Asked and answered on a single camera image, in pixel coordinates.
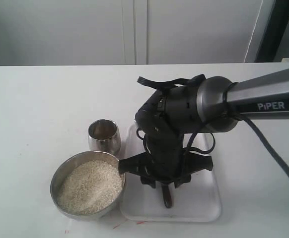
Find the dark door frame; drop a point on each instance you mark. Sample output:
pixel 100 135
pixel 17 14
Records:
pixel 274 32

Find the beige granular powder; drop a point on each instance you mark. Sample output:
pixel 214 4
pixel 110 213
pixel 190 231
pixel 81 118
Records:
pixel 90 188

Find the white plastic tray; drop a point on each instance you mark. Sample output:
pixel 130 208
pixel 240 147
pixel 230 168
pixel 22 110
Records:
pixel 196 201

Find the small steel cup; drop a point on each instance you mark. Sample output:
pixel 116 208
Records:
pixel 104 135

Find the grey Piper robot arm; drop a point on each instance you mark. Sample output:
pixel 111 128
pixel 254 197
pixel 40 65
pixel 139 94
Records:
pixel 222 103

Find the brown wooden spoon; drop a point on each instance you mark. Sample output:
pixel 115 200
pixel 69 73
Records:
pixel 166 194

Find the wide steel rice bowl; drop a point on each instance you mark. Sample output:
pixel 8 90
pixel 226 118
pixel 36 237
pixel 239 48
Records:
pixel 68 166

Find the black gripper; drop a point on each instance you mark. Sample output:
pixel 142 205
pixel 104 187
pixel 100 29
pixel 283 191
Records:
pixel 165 119

